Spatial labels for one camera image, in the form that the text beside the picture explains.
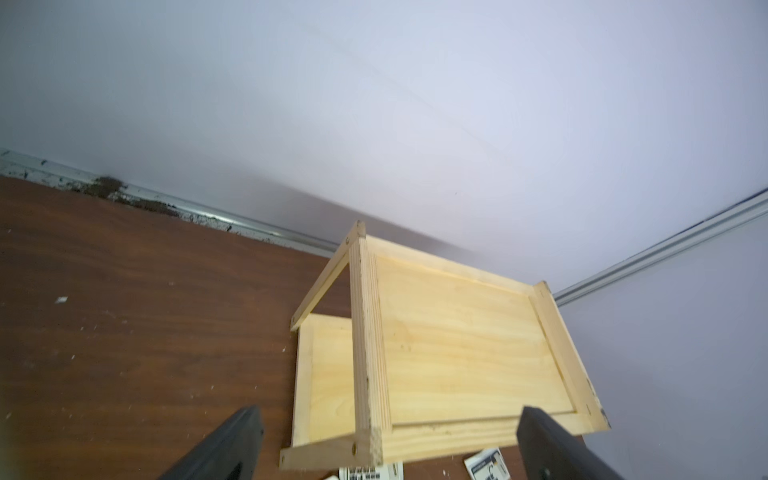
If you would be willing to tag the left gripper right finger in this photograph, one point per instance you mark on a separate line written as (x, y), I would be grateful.
(549, 452)

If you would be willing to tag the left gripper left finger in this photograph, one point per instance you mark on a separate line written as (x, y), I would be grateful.
(230, 452)

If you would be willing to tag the yellow coffee bag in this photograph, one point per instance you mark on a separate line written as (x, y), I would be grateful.
(384, 472)
(488, 464)

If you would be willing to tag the light wooden two-tier shelf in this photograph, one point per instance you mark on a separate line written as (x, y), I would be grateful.
(406, 356)

